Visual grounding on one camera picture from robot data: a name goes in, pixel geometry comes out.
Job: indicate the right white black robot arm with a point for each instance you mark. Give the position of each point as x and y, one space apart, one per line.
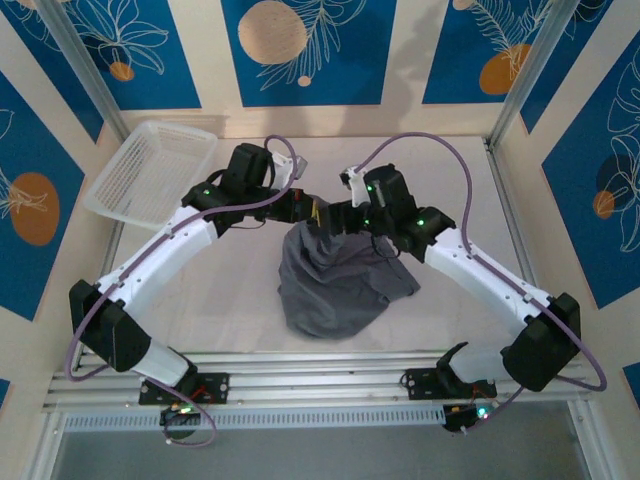
480 280

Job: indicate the left black controller box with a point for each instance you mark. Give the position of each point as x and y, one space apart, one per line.
182 432

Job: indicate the right black controller box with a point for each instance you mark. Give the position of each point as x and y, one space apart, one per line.
457 422

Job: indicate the grey t-shirt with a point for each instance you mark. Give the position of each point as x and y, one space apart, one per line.
340 290

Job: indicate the aluminium corner post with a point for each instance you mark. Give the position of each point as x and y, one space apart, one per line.
530 65
80 65

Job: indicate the blue floral wall panel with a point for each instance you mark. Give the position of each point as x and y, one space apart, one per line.
350 75
165 75
30 150
450 50
45 55
565 65
575 225

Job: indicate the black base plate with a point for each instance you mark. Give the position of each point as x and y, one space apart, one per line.
420 382
220 385

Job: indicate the aluminium rail frame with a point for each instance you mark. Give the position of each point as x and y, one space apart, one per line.
310 382

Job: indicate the black controller box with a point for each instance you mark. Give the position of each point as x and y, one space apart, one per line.
457 422
182 432

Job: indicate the white plastic mesh basket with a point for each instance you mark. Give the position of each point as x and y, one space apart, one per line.
150 175

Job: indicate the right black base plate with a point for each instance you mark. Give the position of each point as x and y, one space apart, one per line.
420 382

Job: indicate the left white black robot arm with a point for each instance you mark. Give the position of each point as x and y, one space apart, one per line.
165 245

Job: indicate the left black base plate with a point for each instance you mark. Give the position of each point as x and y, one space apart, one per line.
220 385

